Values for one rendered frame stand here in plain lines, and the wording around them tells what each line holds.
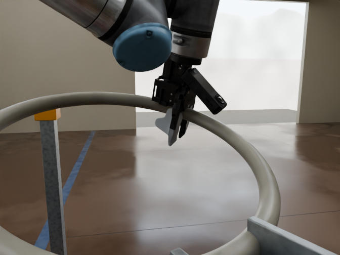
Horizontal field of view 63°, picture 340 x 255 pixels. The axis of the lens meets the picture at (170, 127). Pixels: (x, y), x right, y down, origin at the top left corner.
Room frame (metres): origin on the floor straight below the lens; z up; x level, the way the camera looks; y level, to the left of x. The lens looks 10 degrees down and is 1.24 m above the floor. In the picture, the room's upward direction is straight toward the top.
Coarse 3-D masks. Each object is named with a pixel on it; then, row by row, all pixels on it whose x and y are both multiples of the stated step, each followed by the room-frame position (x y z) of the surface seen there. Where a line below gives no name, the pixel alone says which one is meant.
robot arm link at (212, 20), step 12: (180, 0) 0.54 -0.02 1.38; (192, 0) 0.55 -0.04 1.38; (204, 0) 0.55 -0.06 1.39; (216, 0) 0.56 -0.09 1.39; (180, 12) 0.56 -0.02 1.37; (192, 12) 0.56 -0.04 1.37; (204, 12) 0.56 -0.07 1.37; (216, 12) 0.58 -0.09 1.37; (180, 24) 0.57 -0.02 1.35; (192, 24) 0.56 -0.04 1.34; (204, 24) 0.56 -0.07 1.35; (204, 36) 0.57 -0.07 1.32
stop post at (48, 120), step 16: (48, 112) 1.55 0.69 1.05; (48, 128) 1.57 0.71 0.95; (48, 144) 1.57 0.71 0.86; (48, 160) 1.57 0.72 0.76; (48, 176) 1.57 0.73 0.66; (48, 192) 1.57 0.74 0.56; (48, 208) 1.56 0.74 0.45; (48, 224) 1.57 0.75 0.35; (64, 224) 1.65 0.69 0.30; (64, 240) 1.61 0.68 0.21
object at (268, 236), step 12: (252, 216) 0.30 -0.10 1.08; (252, 228) 0.29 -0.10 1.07; (264, 228) 0.28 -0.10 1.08; (276, 228) 0.27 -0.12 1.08; (264, 240) 0.28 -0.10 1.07; (276, 240) 0.27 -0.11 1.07; (288, 240) 0.25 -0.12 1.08; (300, 240) 0.25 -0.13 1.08; (180, 252) 0.23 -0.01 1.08; (264, 252) 0.28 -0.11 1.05; (276, 252) 0.26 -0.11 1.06; (288, 252) 0.25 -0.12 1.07; (300, 252) 0.24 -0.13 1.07; (312, 252) 0.23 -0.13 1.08; (324, 252) 0.23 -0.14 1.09
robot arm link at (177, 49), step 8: (176, 32) 0.58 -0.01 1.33; (176, 40) 0.58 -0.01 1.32; (184, 40) 0.57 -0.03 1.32; (192, 40) 0.57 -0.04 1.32; (200, 40) 0.57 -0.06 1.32; (208, 40) 0.59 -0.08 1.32; (176, 48) 0.58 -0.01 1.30; (184, 48) 0.57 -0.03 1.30; (192, 48) 0.57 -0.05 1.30; (200, 48) 0.58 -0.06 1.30; (208, 48) 0.60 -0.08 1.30; (184, 56) 0.58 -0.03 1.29; (192, 56) 0.58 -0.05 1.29; (200, 56) 0.58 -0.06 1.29
